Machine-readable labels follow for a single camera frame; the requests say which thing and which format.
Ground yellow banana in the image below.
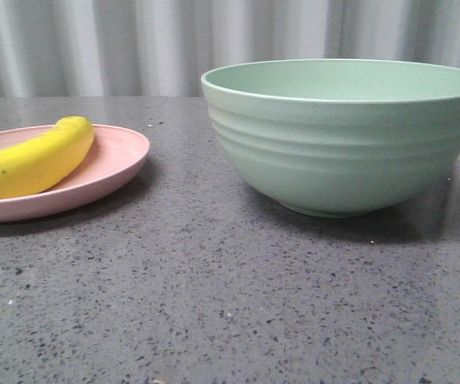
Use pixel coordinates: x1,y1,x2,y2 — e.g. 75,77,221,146
0,116,94,199

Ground pink plate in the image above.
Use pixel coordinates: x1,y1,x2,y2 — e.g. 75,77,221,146
0,124,150,222

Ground white pleated curtain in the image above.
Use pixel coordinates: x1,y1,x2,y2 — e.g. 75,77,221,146
0,1,460,97

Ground green ribbed bowl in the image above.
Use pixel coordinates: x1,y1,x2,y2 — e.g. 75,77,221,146
201,58,460,217

